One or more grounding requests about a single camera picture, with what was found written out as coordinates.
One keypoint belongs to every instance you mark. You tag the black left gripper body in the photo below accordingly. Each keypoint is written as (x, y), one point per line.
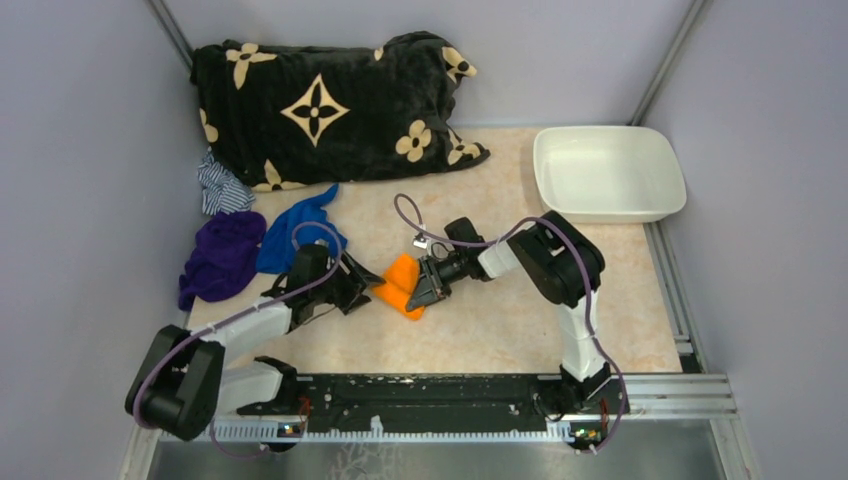
(341, 288)

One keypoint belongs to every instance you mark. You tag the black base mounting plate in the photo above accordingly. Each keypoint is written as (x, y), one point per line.
(419, 404)

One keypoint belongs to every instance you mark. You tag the blue white striped cloth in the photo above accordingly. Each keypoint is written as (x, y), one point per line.
(221, 190)

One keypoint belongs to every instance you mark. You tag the orange towel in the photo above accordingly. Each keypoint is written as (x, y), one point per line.
(400, 280)

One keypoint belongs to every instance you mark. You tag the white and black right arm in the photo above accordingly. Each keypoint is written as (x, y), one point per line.
(563, 265)

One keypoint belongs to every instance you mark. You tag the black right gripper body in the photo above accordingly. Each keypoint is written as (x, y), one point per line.
(440, 275)

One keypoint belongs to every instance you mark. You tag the white plastic basin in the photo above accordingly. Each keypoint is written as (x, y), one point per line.
(608, 174)

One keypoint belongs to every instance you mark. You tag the blue towel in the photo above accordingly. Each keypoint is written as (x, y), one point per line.
(304, 223)

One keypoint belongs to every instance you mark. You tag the aluminium frame rail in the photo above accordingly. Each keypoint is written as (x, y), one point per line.
(663, 398)

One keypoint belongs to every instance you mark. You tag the purple towel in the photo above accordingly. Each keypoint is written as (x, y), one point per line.
(223, 261)

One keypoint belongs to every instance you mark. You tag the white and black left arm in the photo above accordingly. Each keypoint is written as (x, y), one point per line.
(187, 378)

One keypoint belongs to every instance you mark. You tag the black floral blanket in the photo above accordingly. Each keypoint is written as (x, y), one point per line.
(284, 117)

